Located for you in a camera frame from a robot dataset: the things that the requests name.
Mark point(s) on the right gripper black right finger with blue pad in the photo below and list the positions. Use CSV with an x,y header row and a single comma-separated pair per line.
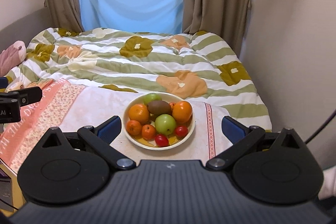
x,y
246,140

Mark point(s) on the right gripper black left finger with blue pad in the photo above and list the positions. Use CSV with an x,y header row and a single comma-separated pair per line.
x,y
86,149

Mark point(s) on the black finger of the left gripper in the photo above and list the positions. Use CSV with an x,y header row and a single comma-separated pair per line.
x,y
24,97

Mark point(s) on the small orange tangerine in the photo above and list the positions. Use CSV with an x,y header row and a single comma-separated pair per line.
x,y
148,132

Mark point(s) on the orange persimmon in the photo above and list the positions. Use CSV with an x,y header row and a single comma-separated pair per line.
x,y
140,113

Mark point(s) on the red cherry tomato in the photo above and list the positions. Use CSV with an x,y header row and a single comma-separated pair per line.
x,y
161,140
181,131

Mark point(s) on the large orange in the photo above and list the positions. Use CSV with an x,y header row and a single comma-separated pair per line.
x,y
182,111

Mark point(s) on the brown kiwi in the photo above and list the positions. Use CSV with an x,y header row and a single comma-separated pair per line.
x,y
159,107

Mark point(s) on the pink white floral cloth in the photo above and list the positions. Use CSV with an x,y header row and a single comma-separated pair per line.
x,y
71,107

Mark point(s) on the pink plush pillow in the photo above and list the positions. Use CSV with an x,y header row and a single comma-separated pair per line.
x,y
12,57

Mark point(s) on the white sock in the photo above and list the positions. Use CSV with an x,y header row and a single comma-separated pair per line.
x,y
329,184

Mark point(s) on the green apple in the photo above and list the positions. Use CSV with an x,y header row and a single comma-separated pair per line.
x,y
151,97
165,124

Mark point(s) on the striped floral duvet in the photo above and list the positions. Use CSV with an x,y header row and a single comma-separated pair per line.
x,y
199,67

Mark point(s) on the blue window cloth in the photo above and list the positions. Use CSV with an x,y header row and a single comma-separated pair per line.
x,y
157,16

